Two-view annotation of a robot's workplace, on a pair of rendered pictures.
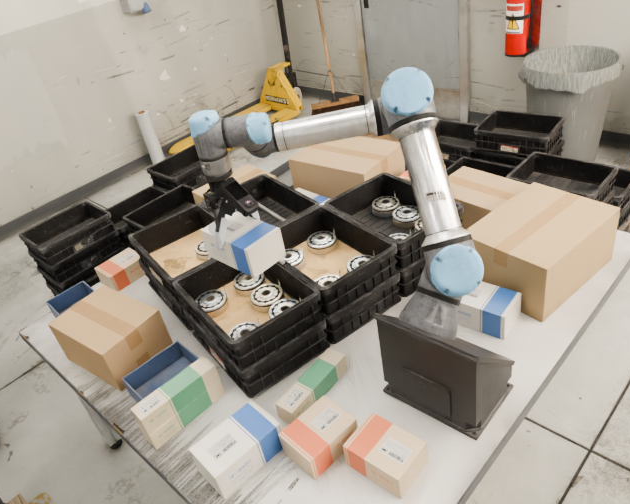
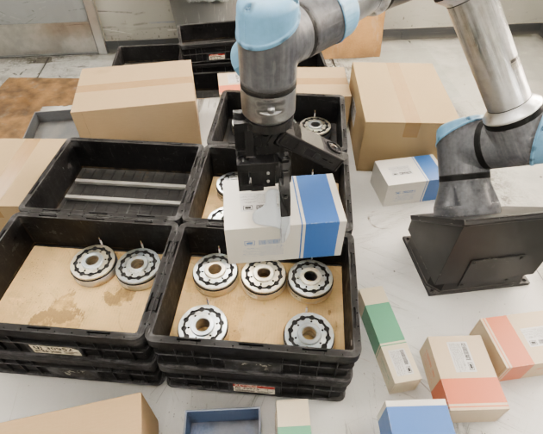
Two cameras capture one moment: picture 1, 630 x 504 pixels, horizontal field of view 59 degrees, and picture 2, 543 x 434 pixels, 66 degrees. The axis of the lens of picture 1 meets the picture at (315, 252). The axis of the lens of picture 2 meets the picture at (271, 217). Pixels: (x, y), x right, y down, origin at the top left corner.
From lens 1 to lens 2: 1.23 m
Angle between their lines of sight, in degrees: 43
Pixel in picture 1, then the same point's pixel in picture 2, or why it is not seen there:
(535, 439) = not seen: hidden behind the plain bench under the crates
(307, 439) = (477, 389)
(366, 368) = (390, 286)
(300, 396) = (404, 355)
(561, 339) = not seen: hidden behind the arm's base
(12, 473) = not seen: outside the picture
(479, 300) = (416, 174)
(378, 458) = (540, 353)
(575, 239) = (443, 94)
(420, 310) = (481, 196)
